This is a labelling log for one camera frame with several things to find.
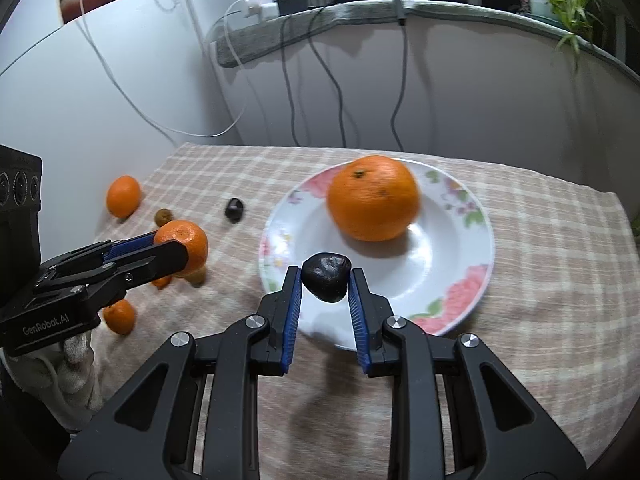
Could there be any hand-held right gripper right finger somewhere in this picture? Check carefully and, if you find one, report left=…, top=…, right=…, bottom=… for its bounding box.
left=348, top=267, right=588, bottom=480

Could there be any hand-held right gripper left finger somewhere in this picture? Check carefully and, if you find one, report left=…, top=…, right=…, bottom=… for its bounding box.
left=59, top=266, right=306, bottom=480

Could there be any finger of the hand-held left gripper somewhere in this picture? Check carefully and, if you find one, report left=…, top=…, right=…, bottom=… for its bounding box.
left=82, top=240, right=189, bottom=313
left=39, top=231, right=158, bottom=286

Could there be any small mandarin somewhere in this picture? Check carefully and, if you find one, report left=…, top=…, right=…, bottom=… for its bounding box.
left=154, top=220, right=209, bottom=276
left=106, top=175, right=142, bottom=219
left=102, top=299, right=137, bottom=336

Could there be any white floral plate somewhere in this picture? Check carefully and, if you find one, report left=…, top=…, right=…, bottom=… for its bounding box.
left=258, top=157, right=496, bottom=352

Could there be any person's left hand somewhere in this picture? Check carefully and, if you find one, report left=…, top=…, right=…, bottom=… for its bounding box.
left=10, top=331, right=104, bottom=413

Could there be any large orange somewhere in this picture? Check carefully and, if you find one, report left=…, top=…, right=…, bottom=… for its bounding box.
left=326, top=156, right=421, bottom=242

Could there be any beige checked tablecloth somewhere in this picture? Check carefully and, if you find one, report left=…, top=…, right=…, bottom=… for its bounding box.
left=65, top=141, right=636, bottom=480

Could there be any grey sill cloth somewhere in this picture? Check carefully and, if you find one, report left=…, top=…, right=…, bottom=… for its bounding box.
left=212, top=0, right=640, bottom=86

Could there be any long white cable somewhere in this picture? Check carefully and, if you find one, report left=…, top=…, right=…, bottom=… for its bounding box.
left=75, top=0, right=248, bottom=137

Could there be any black cable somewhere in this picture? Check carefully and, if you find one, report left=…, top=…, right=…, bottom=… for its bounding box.
left=307, top=5, right=348, bottom=148
left=280, top=10, right=301, bottom=147

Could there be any grey cable with plug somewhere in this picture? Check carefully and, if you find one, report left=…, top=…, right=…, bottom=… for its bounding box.
left=389, top=0, right=431, bottom=152

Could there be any short white cable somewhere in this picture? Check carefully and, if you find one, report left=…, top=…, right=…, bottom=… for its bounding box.
left=205, top=0, right=251, bottom=68

